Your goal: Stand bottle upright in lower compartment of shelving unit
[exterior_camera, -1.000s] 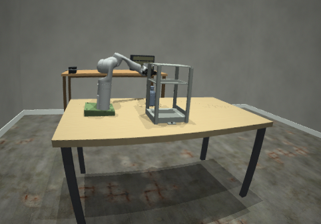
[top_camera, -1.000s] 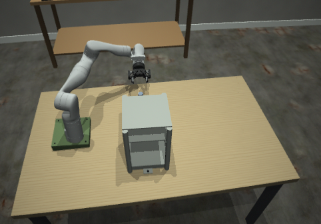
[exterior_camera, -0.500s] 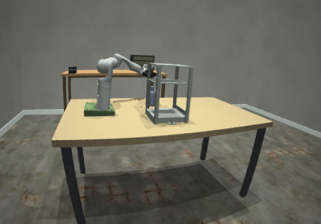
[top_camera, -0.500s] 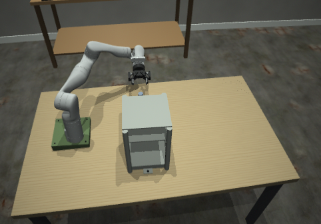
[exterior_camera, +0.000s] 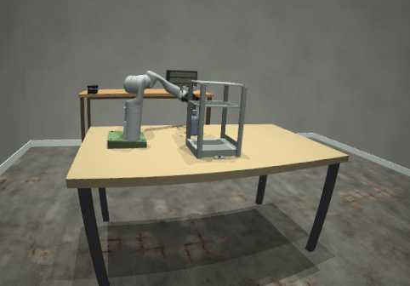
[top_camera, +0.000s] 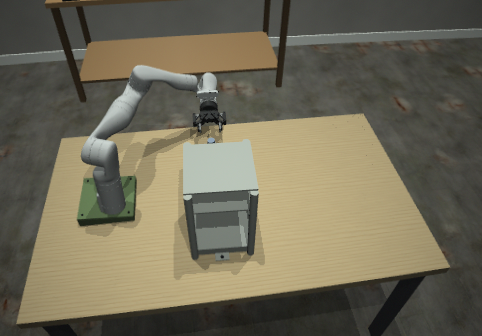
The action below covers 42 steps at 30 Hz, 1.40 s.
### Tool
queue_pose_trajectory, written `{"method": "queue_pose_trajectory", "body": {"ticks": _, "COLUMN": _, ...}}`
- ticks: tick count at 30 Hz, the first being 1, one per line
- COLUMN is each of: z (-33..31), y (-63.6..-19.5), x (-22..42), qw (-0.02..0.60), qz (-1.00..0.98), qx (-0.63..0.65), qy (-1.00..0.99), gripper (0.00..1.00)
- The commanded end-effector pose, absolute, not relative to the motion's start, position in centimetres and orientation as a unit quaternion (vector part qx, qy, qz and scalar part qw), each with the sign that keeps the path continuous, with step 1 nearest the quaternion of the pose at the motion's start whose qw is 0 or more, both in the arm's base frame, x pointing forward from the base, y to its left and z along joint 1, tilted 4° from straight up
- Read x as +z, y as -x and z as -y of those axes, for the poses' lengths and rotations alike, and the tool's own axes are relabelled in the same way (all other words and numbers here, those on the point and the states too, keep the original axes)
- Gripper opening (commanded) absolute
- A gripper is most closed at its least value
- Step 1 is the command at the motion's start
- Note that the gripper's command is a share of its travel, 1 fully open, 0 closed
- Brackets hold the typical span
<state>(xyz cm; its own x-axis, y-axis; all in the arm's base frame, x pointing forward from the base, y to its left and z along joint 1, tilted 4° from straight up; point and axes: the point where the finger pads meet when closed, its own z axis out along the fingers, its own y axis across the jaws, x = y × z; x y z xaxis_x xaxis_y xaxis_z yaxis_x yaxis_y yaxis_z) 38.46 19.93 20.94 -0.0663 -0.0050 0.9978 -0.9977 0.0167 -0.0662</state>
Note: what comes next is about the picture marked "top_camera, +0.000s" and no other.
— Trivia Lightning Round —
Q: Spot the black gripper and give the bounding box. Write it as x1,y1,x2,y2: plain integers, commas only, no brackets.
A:
193,100,226,133

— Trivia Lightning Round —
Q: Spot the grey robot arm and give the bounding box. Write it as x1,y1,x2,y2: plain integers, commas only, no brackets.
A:
81,65,219,215

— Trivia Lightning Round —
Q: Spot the grey shelving unit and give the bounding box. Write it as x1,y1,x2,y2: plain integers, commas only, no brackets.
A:
183,139,259,261

